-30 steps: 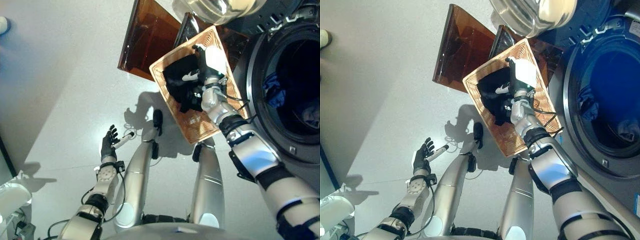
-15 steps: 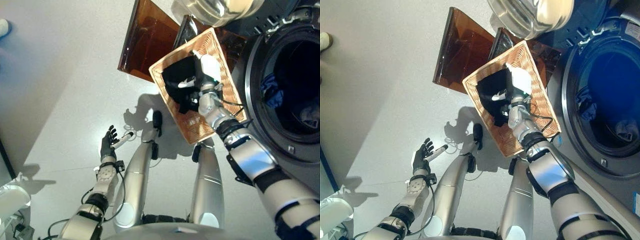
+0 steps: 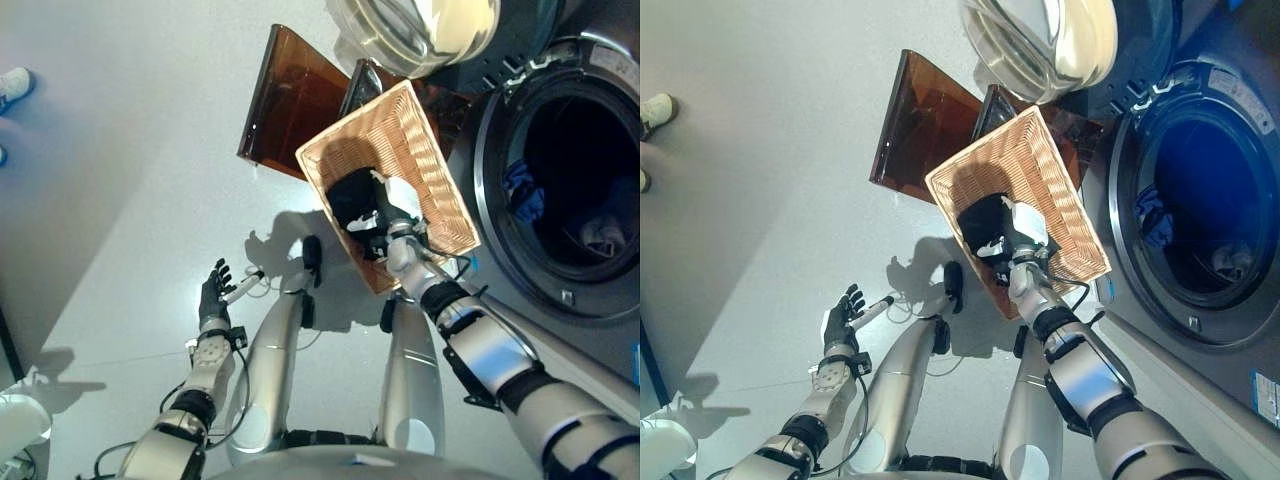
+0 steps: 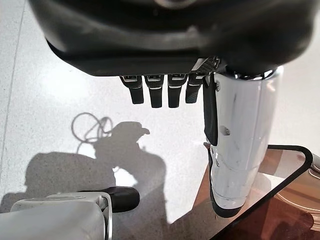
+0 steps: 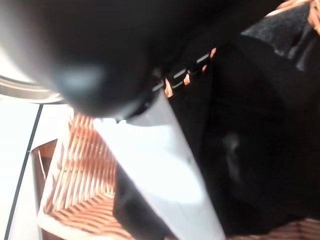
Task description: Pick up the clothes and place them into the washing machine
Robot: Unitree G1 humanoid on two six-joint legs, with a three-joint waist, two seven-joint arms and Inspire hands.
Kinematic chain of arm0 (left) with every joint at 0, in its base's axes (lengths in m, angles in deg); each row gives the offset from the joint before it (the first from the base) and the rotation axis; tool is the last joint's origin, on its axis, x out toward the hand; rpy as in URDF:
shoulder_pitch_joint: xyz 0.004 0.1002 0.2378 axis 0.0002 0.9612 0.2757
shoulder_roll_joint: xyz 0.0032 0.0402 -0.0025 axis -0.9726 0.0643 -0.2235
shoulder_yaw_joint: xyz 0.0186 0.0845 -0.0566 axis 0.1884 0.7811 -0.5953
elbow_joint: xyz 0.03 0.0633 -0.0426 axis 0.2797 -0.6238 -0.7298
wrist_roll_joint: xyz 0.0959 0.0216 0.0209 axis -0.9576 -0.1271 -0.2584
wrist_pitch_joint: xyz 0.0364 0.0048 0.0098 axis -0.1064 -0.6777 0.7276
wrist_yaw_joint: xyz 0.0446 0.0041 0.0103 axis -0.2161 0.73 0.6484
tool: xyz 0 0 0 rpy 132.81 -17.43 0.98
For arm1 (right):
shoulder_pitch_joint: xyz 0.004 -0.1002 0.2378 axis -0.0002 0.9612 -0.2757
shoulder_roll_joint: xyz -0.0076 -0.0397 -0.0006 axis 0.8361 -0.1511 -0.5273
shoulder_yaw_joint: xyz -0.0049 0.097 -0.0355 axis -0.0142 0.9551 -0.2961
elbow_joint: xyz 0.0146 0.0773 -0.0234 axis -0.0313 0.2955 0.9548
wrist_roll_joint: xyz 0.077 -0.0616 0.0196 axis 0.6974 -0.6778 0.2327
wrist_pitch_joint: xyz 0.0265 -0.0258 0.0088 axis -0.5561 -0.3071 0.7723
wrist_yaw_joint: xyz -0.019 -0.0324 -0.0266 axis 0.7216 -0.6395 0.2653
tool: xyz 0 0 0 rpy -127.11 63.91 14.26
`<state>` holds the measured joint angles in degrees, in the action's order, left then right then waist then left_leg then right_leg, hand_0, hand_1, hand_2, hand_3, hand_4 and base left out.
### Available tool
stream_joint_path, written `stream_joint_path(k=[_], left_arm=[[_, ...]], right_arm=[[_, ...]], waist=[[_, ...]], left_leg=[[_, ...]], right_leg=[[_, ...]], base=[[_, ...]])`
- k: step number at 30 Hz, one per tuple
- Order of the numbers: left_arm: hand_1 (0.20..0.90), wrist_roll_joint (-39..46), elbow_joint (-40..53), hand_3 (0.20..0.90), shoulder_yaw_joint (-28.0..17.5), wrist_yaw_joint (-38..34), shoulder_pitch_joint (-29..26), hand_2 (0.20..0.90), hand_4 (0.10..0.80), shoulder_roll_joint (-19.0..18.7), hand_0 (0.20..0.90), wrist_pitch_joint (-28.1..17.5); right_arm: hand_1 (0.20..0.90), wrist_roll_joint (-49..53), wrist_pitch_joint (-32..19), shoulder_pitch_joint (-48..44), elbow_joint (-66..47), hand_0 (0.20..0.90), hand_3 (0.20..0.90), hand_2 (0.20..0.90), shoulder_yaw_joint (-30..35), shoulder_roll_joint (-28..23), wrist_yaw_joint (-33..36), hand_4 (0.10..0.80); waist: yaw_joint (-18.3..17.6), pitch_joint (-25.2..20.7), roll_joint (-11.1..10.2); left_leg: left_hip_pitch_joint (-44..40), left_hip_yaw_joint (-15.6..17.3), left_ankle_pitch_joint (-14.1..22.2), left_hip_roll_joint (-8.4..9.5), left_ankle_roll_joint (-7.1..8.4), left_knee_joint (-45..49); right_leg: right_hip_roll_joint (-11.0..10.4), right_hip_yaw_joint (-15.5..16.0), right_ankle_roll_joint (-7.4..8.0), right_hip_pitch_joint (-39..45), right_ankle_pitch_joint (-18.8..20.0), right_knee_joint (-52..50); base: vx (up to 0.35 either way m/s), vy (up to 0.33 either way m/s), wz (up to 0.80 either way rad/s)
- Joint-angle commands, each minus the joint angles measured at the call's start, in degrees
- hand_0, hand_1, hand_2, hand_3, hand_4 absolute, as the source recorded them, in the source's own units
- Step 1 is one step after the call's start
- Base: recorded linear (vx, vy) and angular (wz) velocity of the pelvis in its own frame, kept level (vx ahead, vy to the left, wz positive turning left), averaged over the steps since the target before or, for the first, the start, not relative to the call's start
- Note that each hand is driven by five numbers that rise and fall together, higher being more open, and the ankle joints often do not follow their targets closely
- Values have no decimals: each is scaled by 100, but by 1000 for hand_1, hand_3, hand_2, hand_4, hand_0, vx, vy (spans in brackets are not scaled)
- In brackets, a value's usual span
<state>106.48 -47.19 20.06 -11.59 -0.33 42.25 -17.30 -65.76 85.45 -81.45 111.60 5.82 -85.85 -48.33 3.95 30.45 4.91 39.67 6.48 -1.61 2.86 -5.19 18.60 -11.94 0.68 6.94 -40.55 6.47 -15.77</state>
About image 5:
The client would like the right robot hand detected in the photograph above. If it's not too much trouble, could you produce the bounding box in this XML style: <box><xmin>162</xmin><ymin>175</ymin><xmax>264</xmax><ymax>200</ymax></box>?
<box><xmin>0</xmin><ymin>0</ymin><xmax>283</xmax><ymax>240</ymax></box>

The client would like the rectangular wicker laundry basket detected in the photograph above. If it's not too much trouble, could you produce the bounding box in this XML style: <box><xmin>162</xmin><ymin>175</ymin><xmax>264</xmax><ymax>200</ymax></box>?
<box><xmin>37</xmin><ymin>0</ymin><xmax>320</xmax><ymax>240</ymax></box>

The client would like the black garment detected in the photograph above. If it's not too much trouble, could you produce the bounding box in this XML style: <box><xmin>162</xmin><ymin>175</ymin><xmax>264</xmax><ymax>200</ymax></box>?
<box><xmin>169</xmin><ymin>4</ymin><xmax>320</xmax><ymax>236</ymax></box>

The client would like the grey front-load washing machine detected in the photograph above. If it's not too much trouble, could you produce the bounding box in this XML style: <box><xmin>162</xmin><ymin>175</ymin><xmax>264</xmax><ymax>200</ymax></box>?
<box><xmin>0</xmin><ymin>74</ymin><xmax>63</xmax><ymax>104</ymax></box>

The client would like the amber translucent acrylic stool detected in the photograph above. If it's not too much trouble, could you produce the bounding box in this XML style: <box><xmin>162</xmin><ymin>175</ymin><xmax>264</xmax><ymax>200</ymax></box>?
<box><xmin>31</xmin><ymin>139</ymin><xmax>63</xmax><ymax>240</ymax></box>

